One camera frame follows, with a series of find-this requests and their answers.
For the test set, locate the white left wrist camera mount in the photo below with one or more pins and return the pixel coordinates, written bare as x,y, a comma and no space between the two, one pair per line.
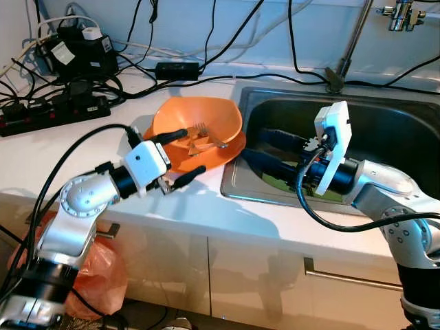
144,165

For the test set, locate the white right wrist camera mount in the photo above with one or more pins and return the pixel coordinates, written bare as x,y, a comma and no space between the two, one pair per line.
335,130

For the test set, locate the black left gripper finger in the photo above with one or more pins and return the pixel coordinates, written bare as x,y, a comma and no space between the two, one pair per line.
172,135
190,176

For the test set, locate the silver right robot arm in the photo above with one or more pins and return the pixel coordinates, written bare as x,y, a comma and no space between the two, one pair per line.
392,199

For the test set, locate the black power strip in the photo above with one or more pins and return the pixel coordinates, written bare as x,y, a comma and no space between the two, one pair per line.
55,113

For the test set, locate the grey robot foot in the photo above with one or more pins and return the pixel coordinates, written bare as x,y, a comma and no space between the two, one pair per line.
179,324

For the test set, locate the orange plastic bowl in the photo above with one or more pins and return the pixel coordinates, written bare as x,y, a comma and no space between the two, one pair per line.
216,113

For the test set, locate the small black power adapter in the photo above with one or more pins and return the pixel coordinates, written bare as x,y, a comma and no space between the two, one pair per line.
177,70

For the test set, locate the white plug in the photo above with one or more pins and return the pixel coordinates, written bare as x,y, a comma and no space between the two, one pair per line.
91,33

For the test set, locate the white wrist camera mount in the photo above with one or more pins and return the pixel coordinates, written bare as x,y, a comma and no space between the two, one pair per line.
335,130
144,165

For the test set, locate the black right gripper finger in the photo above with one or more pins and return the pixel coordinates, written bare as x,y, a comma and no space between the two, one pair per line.
271,167
282,139

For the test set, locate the green plate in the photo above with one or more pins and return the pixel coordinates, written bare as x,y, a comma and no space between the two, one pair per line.
292,190

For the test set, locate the orange plastic bag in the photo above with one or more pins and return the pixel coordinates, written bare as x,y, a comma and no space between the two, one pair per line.
100,275

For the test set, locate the stainless steel sink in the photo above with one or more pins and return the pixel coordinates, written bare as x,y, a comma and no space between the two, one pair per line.
392,130

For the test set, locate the chrome faucet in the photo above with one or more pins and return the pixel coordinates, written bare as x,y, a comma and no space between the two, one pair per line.
350,48

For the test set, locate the metal fork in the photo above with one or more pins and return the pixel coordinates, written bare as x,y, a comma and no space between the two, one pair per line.
210,135

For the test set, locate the black charger box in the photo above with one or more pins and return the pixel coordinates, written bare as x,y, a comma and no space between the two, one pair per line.
79,58

